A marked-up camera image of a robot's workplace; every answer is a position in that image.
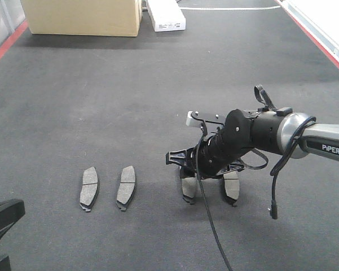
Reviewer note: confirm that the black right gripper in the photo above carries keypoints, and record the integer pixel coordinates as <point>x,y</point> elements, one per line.
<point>211,156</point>

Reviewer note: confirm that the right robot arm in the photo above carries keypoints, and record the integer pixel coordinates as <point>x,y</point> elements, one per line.
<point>281,132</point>

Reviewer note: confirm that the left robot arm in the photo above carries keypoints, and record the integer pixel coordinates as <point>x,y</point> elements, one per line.
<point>11,211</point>

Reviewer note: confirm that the white long box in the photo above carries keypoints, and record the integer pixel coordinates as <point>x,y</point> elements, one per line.
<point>166,15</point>

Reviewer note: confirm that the cardboard box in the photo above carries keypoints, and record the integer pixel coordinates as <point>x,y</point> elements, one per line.
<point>85,18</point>

